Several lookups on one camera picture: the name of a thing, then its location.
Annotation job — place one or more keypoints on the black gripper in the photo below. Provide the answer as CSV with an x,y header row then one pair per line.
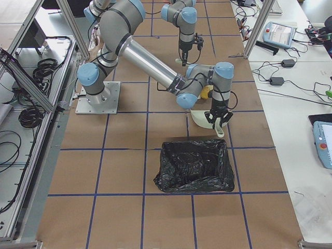
x,y
185,46
219,106

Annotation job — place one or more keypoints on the pale green dustpan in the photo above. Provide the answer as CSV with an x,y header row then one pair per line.
x,y
200,119

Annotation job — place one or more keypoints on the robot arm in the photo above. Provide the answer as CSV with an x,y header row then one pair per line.
x,y
118,20
183,15

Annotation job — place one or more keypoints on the black trash bag bin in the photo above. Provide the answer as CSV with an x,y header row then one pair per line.
x,y
195,166

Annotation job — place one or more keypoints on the black power adapter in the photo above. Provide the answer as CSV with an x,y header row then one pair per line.
x,y
276,81
288,63

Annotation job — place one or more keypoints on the blue teach pendant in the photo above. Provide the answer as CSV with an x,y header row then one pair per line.
x,y
322,137
279,35

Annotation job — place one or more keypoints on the aluminium frame post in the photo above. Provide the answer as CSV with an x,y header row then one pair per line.
x,y
259,24

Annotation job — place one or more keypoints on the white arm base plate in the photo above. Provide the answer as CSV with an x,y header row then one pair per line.
x,y
104,103

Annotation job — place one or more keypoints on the green handled tool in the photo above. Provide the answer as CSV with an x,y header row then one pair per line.
x,y
329,93

